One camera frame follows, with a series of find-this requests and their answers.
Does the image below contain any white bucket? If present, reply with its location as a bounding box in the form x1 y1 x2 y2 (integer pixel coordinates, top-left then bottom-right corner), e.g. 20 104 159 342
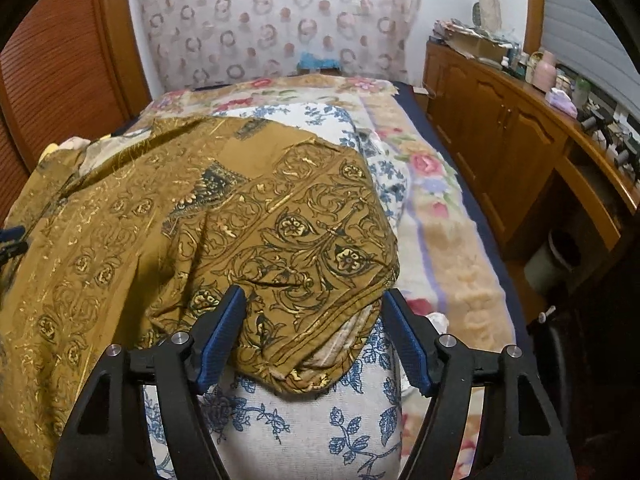
527 230 583 296

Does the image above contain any white blue floral quilt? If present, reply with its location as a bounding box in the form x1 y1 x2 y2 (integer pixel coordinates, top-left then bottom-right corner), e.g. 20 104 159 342
142 102 416 480

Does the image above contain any cardboard box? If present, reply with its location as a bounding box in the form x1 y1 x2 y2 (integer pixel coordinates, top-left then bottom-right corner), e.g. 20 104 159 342
450 30 512 65

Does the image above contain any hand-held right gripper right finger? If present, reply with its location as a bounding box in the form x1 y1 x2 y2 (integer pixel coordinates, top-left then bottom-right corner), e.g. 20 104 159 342
382 287 576 480

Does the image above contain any yellow cloth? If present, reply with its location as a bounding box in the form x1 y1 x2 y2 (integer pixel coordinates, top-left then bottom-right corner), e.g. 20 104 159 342
44 136 93 158

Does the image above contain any purple cloth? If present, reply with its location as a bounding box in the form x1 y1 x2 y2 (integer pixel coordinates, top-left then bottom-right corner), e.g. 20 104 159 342
545 87 577 117

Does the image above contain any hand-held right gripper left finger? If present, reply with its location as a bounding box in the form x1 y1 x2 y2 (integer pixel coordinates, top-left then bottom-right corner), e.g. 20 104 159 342
50 285 248 480

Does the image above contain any wooden sideboard cabinet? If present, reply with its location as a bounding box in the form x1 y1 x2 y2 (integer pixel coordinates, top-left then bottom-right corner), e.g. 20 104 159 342
422 40 640 311

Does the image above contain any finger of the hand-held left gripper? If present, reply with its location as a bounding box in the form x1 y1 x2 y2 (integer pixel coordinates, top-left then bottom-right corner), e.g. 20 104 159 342
0 226 29 262

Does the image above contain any brown sunflower print garment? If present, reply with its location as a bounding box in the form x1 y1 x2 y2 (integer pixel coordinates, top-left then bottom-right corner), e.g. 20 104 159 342
0 115 401 478

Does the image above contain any cream pink floral fleece blanket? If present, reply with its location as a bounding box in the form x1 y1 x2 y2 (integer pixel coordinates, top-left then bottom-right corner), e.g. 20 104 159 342
145 74 516 466

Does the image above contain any pink bottle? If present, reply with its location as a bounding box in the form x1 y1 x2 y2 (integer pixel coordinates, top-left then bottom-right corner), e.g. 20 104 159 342
532 50 559 92

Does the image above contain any ring patterned curtain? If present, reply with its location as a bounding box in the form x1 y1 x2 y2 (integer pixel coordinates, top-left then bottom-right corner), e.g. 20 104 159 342
125 0 426 93

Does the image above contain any teal cloth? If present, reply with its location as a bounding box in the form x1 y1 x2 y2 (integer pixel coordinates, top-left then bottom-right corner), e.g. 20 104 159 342
297 53 342 71

